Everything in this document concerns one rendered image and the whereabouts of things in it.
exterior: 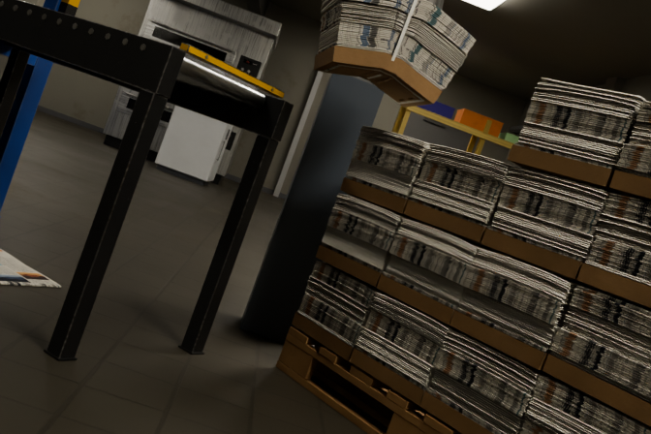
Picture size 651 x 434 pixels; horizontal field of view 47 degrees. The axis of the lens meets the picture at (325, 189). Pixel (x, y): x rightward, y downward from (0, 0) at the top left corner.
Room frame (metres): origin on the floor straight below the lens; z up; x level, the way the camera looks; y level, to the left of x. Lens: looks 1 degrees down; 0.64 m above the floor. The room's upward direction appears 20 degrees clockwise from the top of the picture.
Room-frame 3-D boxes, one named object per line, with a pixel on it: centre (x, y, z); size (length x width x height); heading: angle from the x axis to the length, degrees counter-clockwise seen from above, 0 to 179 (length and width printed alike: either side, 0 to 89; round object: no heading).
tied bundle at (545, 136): (2.02, -0.66, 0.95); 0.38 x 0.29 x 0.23; 134
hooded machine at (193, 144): (9.11, 1.65, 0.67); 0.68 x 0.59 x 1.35; 92
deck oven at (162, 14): (10.25, 2.17, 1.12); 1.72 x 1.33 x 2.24; 96
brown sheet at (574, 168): (2.02, -0.65, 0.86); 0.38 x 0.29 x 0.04; 134
